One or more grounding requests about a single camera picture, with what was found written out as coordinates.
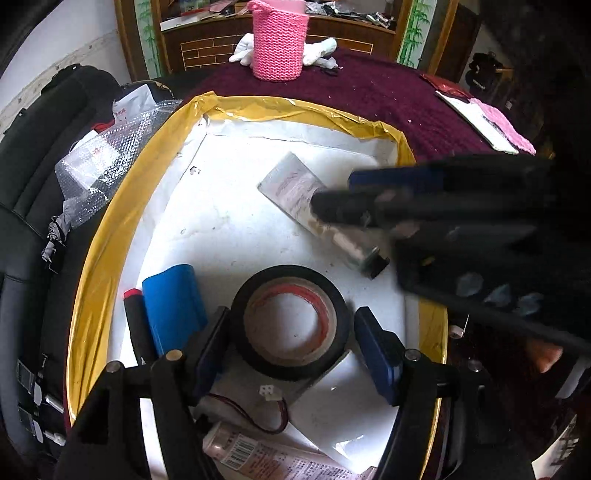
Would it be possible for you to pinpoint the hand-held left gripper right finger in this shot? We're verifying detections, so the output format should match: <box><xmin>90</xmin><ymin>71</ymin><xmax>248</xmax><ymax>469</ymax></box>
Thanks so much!
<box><xmin>353</xmin><ymin>306</ymin><xmax>532</xmax><ymax>480</ymax></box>

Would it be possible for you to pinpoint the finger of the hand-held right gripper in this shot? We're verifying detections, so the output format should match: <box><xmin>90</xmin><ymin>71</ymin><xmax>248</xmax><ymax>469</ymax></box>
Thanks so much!
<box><xmin>390</xmin><ymin>220</ymin><xmax>541</xmax><ymax>250</ymax></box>
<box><xmin>348</xmin><ymin>156</ymin><xmax>555</xmax><ymax>191</ymax></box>

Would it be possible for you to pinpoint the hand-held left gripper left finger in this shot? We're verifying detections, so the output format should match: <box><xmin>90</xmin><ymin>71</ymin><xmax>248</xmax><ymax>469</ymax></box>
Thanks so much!
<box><xmin>54</xmin><ymin>306</ymin><xmax>232</xmax><ymax>480</ymax></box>

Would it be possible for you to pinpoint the white rectangular packet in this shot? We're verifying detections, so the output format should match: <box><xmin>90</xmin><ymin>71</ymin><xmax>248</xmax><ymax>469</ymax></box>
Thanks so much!
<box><xmin>286</xmin><ymin>348</ymin><xmax>400</xmax><ymax>469</ymax></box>

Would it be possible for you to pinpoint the blue cylinder battery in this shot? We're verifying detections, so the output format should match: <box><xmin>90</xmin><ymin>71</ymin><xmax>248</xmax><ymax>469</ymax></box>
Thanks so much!
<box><xmin>141</xmin><ymin>264</ymin><xmax>208</xmax><ymax>358</ymax></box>

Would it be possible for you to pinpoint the black marker red cap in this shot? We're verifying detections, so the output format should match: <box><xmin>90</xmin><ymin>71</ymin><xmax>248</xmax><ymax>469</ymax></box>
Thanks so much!
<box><xmin>122</xmin><ymin>288</ymin><xmax>158</xmax><ymax>367</ymax></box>

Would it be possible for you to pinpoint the black electrical tape roll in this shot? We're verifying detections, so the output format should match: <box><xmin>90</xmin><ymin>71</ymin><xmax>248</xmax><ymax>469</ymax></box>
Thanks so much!
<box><xmin>229</xmin><ymin>265</ymin><xmax>354</xmax><ymax>381</ymax></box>

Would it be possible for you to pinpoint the silver printed tube black cap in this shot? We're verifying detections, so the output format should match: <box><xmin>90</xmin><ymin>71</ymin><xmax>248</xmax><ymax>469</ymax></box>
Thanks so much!
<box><xmin>257</xmin><ymin>151</ymin><xmax>392</xmax><ymax>280</ymax></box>

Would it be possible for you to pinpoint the yellow-lined white box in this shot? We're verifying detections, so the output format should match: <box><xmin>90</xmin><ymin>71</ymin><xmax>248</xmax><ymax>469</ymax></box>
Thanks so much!
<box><xmin>67</xmin><ymin>91</ymin><xmax>448</xmax><ymax>480</ymax></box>

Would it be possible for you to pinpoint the person's right hand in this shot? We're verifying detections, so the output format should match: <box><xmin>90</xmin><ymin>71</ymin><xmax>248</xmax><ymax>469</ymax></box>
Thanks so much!
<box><xmin>530</xmin><ymin>339</ymin><xmax>563</xmax><ymax>374</ymax></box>

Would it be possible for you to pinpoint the burgundy velvet tablecloth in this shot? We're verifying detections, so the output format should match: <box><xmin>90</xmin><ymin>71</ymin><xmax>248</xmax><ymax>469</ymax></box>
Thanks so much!
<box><xmin>164</xmin><ymin>48</ymin><xmax>578</xmax><ymax>462</ymax></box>

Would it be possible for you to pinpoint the pink knitted mat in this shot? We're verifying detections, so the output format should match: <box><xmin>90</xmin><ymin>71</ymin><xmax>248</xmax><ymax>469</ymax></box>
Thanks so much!
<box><xmin>475</xmin><ymin>98</ymin><xmax>537</xmax><ymax>156</ymax></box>

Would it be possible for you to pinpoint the black backpack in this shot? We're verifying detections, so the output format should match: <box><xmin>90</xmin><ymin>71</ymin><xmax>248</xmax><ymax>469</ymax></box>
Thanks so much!
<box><xmin>466</xmin><ymin>52</ymin><xmax>514</xmax><ymax>110</ymax></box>

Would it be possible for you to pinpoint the wooden door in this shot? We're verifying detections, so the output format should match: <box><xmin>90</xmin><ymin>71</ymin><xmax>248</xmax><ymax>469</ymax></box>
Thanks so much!
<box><xmin>455</xmin><ymin>4</ymin><xmax>482</xmax><ymax>81</ymax></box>

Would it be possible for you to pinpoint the pink knitted cup holder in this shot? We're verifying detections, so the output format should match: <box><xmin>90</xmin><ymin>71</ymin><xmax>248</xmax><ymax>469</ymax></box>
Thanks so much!
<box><xmin>247</xmin><ymin>0</ymin><xmax>308</xmax><ymax>83</ymax></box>

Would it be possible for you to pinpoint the grey folded umbrella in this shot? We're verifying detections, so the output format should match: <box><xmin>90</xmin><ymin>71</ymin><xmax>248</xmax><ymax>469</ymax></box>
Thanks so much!
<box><xmin>41</xmin><ymin>203</ymin><xmax>88</xmax><ymax>264</ymax></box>

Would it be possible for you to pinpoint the wooden cabinet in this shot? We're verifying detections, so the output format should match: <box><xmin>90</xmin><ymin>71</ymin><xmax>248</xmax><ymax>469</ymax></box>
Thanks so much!
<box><xmin>159</xmin><ymin>0</ymin><xmax>400</xmax><ymax>75</ymax></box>

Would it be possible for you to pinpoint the clear bubble wrap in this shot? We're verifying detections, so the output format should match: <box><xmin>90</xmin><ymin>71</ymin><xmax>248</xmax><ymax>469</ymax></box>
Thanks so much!
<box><xmin>54</xmin><ymin>99</ymin><xmax>183</xmax><ymax>227</ymax></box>

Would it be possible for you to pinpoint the white cardboard box red print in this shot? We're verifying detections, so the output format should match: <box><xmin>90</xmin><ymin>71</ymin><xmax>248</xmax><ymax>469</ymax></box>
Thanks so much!
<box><xmin>62</xmin><ymin>131</ymin><xmax>116</xmax><ymax>190</ymax></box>

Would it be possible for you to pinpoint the white plastic packet red print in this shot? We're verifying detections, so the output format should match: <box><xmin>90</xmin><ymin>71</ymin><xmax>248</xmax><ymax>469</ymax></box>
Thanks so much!
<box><xmin>112</xmin><ymin>85</ymin><xmax>155</xmax><ymax>123</ymax></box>

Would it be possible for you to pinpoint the black sofa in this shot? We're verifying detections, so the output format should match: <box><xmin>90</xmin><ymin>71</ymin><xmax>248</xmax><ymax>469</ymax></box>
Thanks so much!
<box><xmin>0</xmin><ymin>65</ymin><xmax>185</xmax><ymax>480</ymax></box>

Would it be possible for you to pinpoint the red wire white connector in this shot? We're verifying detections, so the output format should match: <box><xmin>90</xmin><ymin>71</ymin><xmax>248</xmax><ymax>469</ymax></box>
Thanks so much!
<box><xmin>203</xmin><ymin>385</ymin><xmax>289</xmax><ymax>435</ymax></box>

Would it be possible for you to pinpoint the bamboo wall painting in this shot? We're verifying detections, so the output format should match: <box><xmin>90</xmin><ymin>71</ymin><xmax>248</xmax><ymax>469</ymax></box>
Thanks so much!
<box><xmin>398</xmin><ymin>0</ymin><xmax>435</xmax><ymax>69</ymax></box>
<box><xmin>134</xmin><ymin>0</ymin><xmax>162</xmax><ymax>79</ymax></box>

